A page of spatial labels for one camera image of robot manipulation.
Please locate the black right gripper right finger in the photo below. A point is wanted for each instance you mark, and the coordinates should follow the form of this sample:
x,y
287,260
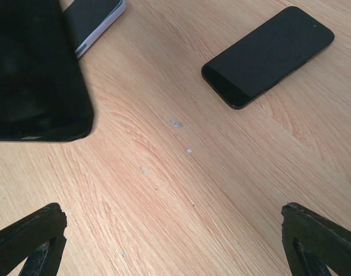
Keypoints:
x,y
313,244

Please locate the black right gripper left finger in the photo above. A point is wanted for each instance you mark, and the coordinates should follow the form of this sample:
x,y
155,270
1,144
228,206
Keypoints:
x,y
37,240

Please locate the phone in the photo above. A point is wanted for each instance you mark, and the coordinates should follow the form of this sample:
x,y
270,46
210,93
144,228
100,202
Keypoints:
x,y
43,94
88,20

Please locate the black smartphone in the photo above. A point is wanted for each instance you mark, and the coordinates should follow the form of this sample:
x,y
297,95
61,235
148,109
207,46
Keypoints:
x,y
264,57

